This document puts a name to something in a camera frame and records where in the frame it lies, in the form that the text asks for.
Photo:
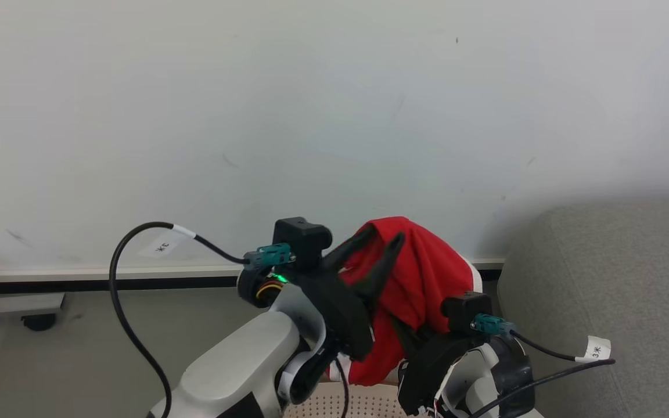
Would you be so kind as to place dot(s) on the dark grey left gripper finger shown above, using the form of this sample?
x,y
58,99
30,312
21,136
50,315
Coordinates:
x,y
382,267
353,247

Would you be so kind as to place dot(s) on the grey flat platform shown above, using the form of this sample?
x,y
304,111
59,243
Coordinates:
x,y
21,303

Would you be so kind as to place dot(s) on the white and black baseboard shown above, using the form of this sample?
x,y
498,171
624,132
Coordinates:
x,y
137,278

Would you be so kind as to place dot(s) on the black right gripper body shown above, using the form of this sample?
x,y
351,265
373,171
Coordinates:
x,y
433,366

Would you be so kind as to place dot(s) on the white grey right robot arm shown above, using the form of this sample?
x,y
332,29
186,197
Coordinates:
x,y
479,395

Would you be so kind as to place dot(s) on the black caster wheel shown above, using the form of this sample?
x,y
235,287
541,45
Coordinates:
x,y
39,322

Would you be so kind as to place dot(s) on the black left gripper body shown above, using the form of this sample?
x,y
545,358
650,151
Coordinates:
x,y
340,316

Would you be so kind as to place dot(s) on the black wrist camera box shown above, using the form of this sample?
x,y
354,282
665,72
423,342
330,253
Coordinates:
x,y
302,238
465,310

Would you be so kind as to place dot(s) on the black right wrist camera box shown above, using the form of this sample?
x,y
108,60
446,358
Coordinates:
x,y
465,310

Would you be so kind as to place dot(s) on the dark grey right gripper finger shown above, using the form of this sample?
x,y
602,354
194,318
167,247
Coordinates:
x,y
409,335

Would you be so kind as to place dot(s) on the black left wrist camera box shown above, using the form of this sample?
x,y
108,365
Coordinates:
x,y
302,238

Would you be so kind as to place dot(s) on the grey fabric sofa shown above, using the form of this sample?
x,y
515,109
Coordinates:
x,y
613,302

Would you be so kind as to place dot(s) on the red garment with white stripes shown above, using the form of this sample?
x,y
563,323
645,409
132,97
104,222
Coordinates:
x,y
427,273

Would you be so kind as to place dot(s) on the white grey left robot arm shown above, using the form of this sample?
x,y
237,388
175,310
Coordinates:
x,y
236,366

